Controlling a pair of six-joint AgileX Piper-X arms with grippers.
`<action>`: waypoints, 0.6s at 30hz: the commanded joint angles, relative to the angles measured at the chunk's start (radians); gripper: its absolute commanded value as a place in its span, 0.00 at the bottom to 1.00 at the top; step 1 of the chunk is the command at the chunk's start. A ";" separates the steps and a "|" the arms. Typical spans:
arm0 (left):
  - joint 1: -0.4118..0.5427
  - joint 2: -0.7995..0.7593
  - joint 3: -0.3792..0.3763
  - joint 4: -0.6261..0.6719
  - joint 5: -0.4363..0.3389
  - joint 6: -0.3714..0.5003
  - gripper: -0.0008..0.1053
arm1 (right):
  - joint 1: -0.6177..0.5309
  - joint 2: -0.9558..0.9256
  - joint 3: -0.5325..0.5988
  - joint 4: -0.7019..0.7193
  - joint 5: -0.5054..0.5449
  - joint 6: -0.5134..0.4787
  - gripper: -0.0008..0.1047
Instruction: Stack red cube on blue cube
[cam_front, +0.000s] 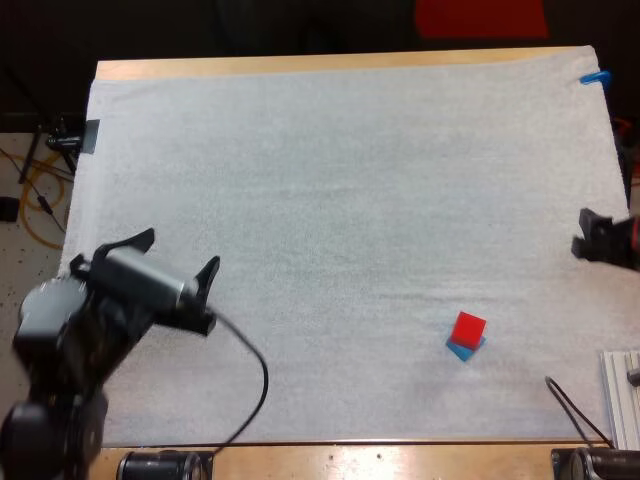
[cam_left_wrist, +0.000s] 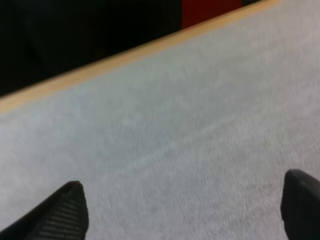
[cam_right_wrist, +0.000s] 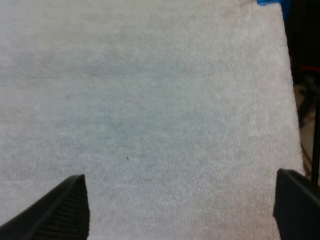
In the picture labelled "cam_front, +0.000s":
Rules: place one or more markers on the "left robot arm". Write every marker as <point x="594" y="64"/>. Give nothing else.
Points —
<point x="45" y="350"/>

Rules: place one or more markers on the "blue cube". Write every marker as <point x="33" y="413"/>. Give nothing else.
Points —
<point x="464" y="352"/>

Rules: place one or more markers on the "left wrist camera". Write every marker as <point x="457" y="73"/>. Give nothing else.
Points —
<point x="145" y="277"/>

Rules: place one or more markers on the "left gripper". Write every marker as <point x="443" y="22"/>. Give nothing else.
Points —
<point x="107" y="320"/>

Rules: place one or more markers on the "ribbed aluminium rail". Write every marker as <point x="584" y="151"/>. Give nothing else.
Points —
<point x="621" y="400"/>

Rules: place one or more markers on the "blue clip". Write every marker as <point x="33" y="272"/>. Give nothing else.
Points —
<point x="595" y="77"/>

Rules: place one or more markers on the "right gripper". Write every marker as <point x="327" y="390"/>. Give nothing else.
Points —
<point x="620" y="245"/>

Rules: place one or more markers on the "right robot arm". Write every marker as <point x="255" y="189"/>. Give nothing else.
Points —
<point x="595" y="465"/>

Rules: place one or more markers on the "red cube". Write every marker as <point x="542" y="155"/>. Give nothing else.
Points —
<point x="469" y="328"/>

